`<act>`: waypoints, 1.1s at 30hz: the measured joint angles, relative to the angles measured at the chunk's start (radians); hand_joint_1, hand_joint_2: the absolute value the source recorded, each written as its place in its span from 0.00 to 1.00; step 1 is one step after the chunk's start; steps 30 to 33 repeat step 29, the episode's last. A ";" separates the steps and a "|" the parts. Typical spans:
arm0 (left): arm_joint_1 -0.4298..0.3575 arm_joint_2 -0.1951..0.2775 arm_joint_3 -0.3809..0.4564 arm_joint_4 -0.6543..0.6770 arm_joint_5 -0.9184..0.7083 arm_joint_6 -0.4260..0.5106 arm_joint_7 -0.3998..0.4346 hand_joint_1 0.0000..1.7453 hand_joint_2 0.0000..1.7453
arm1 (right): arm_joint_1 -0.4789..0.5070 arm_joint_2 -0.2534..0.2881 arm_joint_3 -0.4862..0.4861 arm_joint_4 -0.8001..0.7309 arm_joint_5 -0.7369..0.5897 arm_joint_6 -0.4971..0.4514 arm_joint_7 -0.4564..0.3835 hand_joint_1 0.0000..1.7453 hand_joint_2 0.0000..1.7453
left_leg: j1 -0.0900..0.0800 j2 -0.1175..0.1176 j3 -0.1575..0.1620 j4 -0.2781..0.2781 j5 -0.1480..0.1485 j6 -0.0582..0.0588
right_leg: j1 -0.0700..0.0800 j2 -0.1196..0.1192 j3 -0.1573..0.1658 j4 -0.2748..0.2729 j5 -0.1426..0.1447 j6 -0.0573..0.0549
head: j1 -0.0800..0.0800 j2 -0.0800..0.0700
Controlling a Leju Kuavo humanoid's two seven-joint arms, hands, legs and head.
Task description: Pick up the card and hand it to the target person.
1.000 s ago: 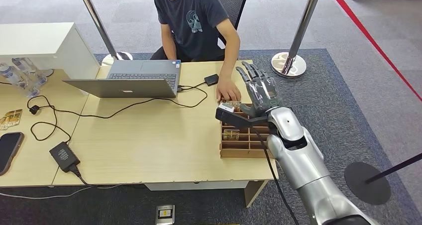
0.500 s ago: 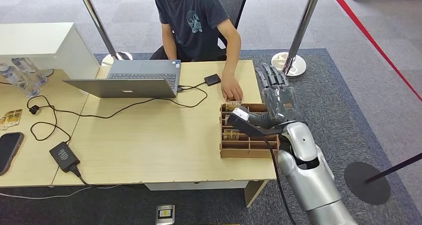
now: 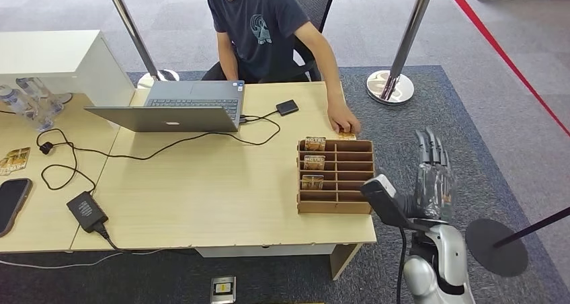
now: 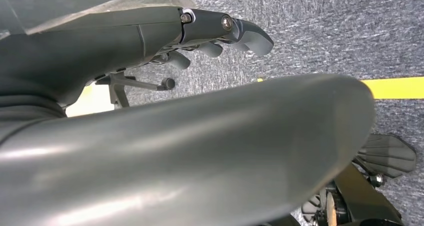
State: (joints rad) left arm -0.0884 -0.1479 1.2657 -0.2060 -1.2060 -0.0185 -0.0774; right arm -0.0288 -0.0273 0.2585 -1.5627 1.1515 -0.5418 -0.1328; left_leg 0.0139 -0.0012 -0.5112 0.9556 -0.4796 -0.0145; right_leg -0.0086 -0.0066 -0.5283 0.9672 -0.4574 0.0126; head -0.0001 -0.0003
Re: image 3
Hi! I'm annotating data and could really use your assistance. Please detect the person's left hand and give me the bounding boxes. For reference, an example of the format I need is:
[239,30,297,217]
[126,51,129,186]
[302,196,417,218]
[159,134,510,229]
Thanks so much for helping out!
[327,102,363,136]

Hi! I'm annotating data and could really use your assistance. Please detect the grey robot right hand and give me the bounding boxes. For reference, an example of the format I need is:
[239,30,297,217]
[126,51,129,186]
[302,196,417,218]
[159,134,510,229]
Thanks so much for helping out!
[403,127,458,223]

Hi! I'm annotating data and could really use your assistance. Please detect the wooden card organizer box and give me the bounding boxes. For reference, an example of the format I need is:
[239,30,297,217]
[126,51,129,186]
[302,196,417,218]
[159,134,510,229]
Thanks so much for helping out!
[296,137,376,215]

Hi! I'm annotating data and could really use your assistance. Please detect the person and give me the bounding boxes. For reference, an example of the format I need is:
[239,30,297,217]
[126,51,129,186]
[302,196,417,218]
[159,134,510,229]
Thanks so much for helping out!
[198,0,363,137]

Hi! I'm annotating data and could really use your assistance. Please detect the small black external drive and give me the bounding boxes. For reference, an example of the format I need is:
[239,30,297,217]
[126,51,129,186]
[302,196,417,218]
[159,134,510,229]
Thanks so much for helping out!
[275,99,300,117]

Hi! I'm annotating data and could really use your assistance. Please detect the dark blue floor carpet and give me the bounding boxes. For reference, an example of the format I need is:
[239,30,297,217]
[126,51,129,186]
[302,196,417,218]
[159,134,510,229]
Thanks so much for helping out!
[0,65,570,304]

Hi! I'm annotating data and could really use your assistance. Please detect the black mesh office chair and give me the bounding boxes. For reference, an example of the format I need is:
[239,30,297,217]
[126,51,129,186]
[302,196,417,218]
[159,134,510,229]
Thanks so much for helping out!
[267,0,338,83]

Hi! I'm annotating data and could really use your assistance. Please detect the red barrier belt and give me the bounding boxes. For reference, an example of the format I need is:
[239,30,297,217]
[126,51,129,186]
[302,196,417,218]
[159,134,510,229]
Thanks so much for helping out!
[440,0,570,139]

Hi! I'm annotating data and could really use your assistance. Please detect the light wood desk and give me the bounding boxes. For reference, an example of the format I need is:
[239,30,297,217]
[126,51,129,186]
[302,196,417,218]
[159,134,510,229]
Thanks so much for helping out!
[70,81,378,282]
[0,92,122,254]

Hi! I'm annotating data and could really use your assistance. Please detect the grey open laptop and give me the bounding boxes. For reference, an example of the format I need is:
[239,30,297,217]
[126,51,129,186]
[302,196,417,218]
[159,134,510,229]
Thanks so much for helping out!
[84,79,246,134]

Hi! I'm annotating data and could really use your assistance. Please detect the grey device with yellow label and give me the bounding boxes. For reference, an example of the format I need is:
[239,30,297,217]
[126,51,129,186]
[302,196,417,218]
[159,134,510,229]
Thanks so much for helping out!
[210,276,237,304]

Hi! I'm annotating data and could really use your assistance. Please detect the black power adapter brick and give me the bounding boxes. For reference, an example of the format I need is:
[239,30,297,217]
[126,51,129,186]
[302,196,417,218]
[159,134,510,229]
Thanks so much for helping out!
[66,190,110,234]

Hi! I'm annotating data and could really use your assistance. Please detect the white cabinet box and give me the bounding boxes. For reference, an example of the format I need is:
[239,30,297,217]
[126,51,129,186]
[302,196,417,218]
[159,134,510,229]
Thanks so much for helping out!
[0,30,136,108]

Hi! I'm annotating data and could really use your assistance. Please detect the clear plastic water bottle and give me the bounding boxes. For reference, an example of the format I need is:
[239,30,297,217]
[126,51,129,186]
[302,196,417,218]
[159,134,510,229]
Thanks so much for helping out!
[15,77,65,116]
[0,84,54,133]

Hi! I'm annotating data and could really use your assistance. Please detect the black smartphone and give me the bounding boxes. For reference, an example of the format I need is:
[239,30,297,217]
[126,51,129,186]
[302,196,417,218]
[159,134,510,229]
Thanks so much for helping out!
[0,178,34,239]

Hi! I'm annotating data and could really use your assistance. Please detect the black and pale wrist camera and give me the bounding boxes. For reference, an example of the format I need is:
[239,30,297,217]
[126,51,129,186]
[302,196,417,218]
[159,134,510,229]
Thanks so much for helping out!
[360,174,417,230]

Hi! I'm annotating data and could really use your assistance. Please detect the thin black drive cable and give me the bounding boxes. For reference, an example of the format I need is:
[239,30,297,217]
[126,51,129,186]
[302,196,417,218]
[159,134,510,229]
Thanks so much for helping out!
[239,110,279,126]

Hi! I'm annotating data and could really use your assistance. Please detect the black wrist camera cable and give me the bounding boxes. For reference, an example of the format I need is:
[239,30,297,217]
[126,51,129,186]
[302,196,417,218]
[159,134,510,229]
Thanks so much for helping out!
[395,226,409,304]

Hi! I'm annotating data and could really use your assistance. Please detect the black stanchion post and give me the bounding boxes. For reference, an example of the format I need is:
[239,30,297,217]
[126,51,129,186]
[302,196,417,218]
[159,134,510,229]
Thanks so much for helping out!
[464,206,570,278]

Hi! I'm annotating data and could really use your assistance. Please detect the chrome stanchion post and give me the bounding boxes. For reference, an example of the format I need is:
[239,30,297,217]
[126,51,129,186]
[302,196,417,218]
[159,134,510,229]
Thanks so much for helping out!
[366,0,439,106]
[102,0,181,90]

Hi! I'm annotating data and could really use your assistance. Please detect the thick black adapter cord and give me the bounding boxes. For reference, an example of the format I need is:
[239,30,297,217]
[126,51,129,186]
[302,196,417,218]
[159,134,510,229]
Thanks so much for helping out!
[95,223,122,252]

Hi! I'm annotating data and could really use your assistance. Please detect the black laptop power cable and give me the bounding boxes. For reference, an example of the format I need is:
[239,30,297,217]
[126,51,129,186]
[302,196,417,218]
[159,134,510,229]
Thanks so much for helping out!
[36,114,282,192]

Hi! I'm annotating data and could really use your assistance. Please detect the white floor cable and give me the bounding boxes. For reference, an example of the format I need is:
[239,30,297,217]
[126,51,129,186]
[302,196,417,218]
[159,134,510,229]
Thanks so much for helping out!
[0,248,167,270]

